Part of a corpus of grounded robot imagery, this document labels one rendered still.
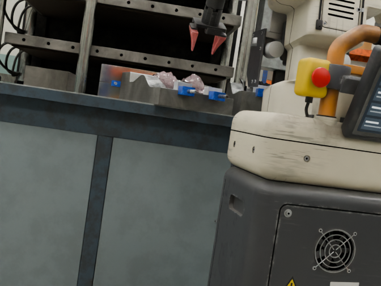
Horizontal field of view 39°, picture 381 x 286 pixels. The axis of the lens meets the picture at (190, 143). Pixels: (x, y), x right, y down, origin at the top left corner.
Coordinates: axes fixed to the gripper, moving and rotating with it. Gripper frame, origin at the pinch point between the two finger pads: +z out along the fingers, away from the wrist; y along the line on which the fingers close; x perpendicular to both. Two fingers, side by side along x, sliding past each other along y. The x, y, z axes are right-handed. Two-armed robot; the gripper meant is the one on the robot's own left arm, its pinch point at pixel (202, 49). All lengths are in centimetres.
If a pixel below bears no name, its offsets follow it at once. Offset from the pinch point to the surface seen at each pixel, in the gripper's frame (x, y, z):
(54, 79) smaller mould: -16, 45, 26
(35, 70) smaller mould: -18, 52, 25
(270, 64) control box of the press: -80, -58, 30
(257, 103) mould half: 4.5, -22.2, 13.8
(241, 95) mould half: 1.4, -16.9, 12.9
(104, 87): -74, 22, 53
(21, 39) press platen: -89, 62, 42
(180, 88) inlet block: 9.7, 6.3, 10.5
